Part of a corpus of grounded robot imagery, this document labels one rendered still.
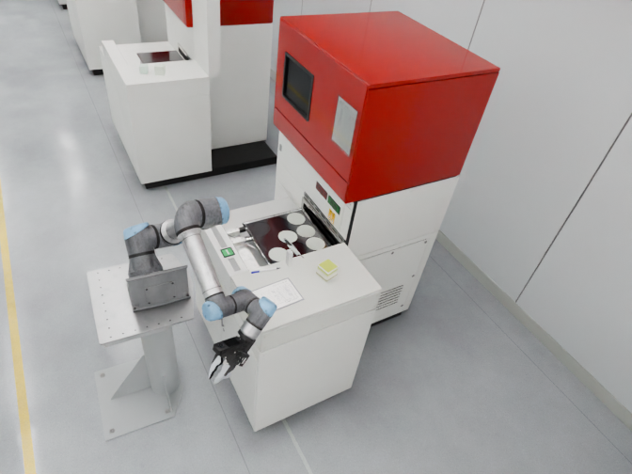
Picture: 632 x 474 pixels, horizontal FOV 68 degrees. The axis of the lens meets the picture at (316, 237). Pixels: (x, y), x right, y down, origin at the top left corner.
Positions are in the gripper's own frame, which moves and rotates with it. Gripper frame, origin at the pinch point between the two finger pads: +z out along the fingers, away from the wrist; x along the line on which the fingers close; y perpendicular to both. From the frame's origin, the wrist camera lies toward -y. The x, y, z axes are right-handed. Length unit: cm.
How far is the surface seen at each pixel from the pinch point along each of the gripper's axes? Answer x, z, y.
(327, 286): 4, -53, 43
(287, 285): 16, -42, 33
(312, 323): -2, -35, 40
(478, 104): -5, -165, 46
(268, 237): 52, -56, 49
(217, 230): 67, -44, 31
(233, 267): 42, -35, 26
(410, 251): 6, -99, 111
